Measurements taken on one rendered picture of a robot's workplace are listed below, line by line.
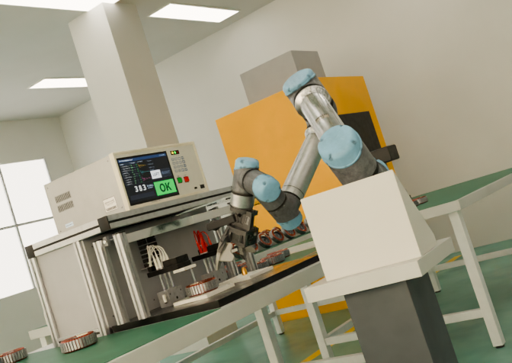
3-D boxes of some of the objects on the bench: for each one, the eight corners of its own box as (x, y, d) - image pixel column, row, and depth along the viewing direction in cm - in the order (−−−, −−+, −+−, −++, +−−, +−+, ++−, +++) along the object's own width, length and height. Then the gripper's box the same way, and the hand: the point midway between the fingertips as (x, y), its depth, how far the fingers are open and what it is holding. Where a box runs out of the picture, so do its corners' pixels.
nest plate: (235, 285, 236) (234, 282, 236) (207, 297, 223) (206, 293, 223) (202, 293, 244) (200, 290, 244) (174, 306, 232) (172, 303, 232)
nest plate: (273, 268, 256) (273, 265, 256) (250, 278, 243) (249, 275, 243) (241, 277, 264) (241, 274, 264) (218, 287, 252) (216, 284, 252)
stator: (261, 268, 303) (259, 260, 303) (260, 267, 314) (257, 259, 314) (286, 260, 304) (283, 252, 304) (284, 259, 315) (282, 251, 315)
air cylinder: (186, 300, 244) (180, 284, 244) (171, 305, 237) (167, 290, 238) (175, 302, 246) (171, 287, 247) (161, 308, 240) (156, 293, 241)
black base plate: (324, 258, 257) (323, 252, 258) (220, 307, 205) (218, 300, 205) (228, 283, 284) (226, 277, 284) (113, 333, 231) (111, 326, 231)
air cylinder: (227, 281, 263) (222, 268, 264) (215, 287, 257) (210, 272, 258) (217, 284, 266) (212, 270, 267) (205, 290, 260) (200, 275, 260)
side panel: (113, 332, 233) (84, 239, 235) (107, 335, 230) (78, 241, 232) (61, 345, 249) (34, 257, 251) (54, 348, 246) (27, 259, 248)
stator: (226, 284, 235) (222, 274, 235) (205, 293, 226) (202, 282, 226) (201, 290, 242) (198, 281, 242) (180, 300, 232) (177, 289, 233)
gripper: (236, 216, 210) (228, 278, 214) (272, 205, 226) (264, 264, 231) (213, 209, 214) (206, 270, 219) (250, 199, 231) (242, 256, 235)
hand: (228, 265), depth 226 cm, fingers open, 14 cm apart
